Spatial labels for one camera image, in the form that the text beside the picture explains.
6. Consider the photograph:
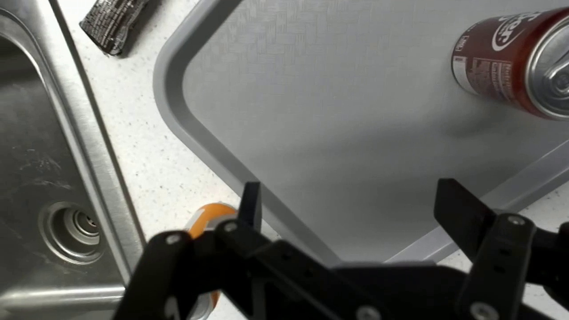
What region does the dark scrubbing sponge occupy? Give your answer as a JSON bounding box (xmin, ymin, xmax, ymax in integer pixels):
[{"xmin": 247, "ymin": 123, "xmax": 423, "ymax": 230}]
[{"xmin": 80, "ymin": 0, "xmax": 162, "ymax": 57}]

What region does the stainless steel double sink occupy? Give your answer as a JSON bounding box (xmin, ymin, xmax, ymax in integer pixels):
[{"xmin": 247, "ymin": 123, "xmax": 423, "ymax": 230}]
[{"xmin": 0, "ymin": 0, "xmax": 144, "ymax": 320}]

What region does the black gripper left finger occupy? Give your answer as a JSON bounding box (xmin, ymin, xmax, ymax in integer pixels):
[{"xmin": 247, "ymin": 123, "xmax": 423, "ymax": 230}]
[{"xmin": 112, "ymin": 182, "xmax": 368, "ymax": 320}]

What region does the grey plastic tray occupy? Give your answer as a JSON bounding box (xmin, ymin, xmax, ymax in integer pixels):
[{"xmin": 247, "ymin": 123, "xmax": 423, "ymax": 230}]
[{"xmin": 153, "ymin": 0, "xmax": 569, "ymax": 265}]

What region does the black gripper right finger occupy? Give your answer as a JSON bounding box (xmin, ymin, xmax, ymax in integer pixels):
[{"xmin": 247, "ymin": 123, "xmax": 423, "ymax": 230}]
[{"xmin": 434, "ymin": 178, "xmax": 569, "ymax": 320}]

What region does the orange soda can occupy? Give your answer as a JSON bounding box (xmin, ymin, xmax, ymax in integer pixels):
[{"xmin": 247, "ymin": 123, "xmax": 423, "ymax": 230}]
[{"xmin": 183, "ymin": 201, "xmax": 240, "ymax": 319}]

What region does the red soda can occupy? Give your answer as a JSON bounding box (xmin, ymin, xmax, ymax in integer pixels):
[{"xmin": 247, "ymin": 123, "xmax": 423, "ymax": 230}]
[{"xmin": 450, "ymin": 8, "xmax": 569, "ymax": 120}]

